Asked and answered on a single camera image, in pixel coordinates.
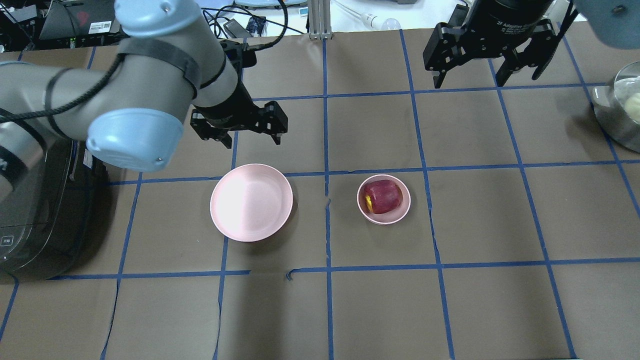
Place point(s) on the light bulb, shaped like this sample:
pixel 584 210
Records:
pixel 369 20

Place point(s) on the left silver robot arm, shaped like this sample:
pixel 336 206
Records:
pixel 132 115

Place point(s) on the white steamed bun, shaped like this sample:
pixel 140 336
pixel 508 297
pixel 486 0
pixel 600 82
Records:
pixel 632 107

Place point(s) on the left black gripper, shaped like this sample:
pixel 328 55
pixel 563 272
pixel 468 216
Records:
pixel 231 111

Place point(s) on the red apple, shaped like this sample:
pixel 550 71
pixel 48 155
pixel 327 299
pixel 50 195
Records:
pixel 382 196

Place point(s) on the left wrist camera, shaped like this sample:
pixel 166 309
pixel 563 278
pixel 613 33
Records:
pixel 241 56

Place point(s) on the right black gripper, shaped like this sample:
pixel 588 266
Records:
pixel 505 17

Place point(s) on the aluminium frame post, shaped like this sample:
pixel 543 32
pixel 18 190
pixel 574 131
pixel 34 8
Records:
pixel 319 20

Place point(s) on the dark grey rice cooker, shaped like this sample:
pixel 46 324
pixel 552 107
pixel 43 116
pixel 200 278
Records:
pixel 44 222

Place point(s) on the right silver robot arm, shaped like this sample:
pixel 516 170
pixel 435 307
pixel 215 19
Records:
pixel 614 22

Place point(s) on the pink bowl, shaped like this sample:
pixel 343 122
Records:
pixel 392 217

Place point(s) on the steel pot with handles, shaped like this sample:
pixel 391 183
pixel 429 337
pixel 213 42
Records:
pixel 608 101

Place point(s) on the black computer box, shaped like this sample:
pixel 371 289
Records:
pixel 67 19

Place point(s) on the pink plate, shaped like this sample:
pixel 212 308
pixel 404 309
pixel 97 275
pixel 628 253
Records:
pixel 251 203

